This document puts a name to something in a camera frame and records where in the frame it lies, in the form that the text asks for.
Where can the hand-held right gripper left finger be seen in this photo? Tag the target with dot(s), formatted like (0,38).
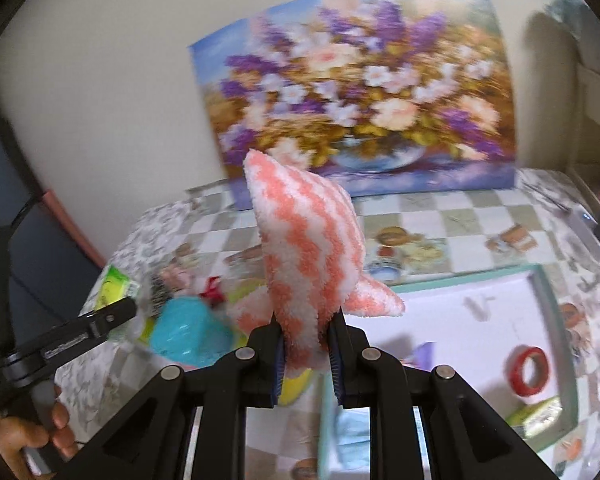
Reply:
(278,365)

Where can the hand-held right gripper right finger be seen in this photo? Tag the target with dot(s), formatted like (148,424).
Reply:
(336,365)

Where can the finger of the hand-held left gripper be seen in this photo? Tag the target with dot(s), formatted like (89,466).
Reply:
(112,316)

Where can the yellow sponge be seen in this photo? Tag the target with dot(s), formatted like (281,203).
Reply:
(297,387)

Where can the leopard print scrunchie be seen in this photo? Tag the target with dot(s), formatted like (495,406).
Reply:
(157,290)

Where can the blue face mask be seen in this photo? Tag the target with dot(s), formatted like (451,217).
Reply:
(352,440)

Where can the purple cartoon tissue packet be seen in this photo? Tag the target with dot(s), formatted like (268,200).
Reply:
(422,355)

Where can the pink white zigzag cloth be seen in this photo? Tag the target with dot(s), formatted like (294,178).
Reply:
(305,240)

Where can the teal shallow tray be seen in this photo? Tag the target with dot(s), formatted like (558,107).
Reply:
(480,320)

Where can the red tape roll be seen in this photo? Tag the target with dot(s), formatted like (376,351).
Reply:
(514,377)

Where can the green tissue packet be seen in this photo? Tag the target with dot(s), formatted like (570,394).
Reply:
(535,415)

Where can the person's left hand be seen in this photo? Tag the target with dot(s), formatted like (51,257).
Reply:
(62,425)

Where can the teal plastic toy box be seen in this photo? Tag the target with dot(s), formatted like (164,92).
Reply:
(190,330)

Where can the dark panel with pink edge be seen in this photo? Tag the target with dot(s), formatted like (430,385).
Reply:
(30,210)

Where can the printed checkered tablecloth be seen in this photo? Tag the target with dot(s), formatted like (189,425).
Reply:
(430,230)

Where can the floral painting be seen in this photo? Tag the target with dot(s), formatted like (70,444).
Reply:
(360,85)

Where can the white power bank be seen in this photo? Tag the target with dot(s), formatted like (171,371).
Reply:
(585,222)

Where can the white furniture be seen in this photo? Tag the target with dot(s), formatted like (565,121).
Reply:
(595,110)

